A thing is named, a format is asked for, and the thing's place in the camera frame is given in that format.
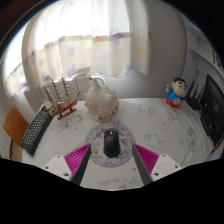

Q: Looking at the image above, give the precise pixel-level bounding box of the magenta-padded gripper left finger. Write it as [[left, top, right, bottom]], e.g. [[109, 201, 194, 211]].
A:
[[41, 143, 92, 186]]

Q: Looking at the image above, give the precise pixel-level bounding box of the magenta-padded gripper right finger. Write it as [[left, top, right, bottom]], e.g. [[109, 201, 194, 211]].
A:
[[131, 142, 184, 186]]

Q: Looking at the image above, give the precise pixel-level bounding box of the black computer mouse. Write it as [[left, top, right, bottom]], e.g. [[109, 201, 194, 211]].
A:
[[103, 129, 121, 158]]

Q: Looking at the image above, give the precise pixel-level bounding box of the round purple printed mouse pad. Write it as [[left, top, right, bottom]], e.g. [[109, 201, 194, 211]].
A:
[[84, 120, 136, 168]]

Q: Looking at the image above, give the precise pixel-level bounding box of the white printed tablecloth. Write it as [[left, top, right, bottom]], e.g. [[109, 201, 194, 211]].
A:
[[19, 97, 216, 191]]

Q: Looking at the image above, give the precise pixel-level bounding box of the black keyboard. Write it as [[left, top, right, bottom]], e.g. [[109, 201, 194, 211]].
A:
[[20, 104, 54, 157]]

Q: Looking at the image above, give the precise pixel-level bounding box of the wooden model sailing ship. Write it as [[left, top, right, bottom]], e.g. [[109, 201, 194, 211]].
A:
[[44, 77, 82, 121]]

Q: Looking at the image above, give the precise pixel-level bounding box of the large white conch shell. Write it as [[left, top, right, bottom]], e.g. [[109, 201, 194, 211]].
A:
[[84, 79, 120, 123]]

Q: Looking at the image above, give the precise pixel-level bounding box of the orange wooden chair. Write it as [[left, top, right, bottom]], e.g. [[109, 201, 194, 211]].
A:
[[2, 103, 31, 150]]

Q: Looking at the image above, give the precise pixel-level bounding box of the black device under monitor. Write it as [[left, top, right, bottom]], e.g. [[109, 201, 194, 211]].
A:
[[199, 113, 218, 137]]

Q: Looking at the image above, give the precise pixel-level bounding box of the cartoon boy figurine clock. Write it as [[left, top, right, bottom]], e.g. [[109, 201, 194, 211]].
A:
[[165, 77, 188, 109]]

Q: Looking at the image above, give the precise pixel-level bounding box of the red flat packet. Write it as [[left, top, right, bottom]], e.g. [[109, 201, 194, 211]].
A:
[[210, 133, 224, 154]]

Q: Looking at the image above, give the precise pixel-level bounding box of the black router with antennas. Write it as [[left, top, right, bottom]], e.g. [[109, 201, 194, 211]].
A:
[[185, 79, 206, 111]]

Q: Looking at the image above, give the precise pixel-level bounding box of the black monitor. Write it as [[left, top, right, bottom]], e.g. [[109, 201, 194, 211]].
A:
[[201, 73, 224, 148]]

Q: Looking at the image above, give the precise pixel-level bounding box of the sheer star-print curtain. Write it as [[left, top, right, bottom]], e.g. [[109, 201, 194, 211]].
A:
[[4, 0, 151, 98]]

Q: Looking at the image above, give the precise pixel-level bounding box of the white wall shelf unit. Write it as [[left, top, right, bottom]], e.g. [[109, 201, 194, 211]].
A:
[[181, 19, 224, 101]]

